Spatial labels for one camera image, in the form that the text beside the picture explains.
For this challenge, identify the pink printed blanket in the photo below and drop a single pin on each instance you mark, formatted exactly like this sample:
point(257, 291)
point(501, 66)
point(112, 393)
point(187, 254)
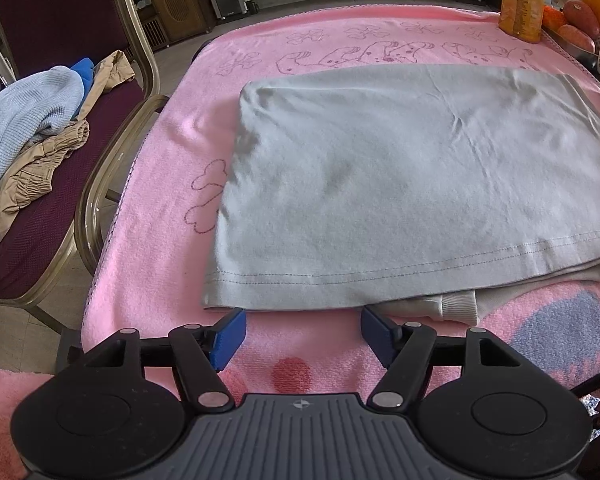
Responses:
point(180, 110)

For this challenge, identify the pink rug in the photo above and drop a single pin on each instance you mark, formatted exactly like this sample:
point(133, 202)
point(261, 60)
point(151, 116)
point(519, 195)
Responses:
point(5, 420)

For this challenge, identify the red sweet potato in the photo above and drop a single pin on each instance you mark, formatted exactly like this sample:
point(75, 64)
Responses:
point(575, 37)

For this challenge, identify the metal bowl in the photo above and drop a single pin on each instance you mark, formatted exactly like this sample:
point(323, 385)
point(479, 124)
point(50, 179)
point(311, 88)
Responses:
point(570, 55)

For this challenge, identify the maroon chair with gold frame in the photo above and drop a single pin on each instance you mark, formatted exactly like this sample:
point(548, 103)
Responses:
point(45, 10)

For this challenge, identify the wooden cabinet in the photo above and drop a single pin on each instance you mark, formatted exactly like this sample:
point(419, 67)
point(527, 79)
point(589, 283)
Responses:
point(175, 5)

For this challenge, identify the beige ruched garment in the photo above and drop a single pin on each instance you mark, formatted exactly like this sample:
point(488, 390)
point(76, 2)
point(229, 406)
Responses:
point(30, 175)

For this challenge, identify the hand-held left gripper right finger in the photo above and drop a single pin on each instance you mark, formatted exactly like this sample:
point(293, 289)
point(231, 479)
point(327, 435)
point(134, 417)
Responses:
point(377, 332)

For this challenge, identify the cream garment with line print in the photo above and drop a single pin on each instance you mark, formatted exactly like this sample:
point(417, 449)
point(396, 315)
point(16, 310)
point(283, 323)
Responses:
point(455, 305)

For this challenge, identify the light blue knit sweater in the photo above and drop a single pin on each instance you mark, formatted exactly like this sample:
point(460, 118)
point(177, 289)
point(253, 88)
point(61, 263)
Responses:
point(20, 110)

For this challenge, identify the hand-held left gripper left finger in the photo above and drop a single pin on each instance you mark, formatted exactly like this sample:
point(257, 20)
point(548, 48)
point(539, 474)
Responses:
point(227, 340)

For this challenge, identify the orange fruit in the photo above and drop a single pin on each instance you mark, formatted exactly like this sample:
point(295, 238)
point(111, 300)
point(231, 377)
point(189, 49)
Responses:
point(552, 17)

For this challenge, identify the grey t-shirt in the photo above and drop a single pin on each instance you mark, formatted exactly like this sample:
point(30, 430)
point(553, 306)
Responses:
point(405, 175)

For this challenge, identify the orange plastic bottle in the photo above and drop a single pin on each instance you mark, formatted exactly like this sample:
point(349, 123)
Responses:
point(522, 0)

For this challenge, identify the bright blue cloth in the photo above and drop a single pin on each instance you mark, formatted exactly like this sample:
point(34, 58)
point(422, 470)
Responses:
point(84, 72)

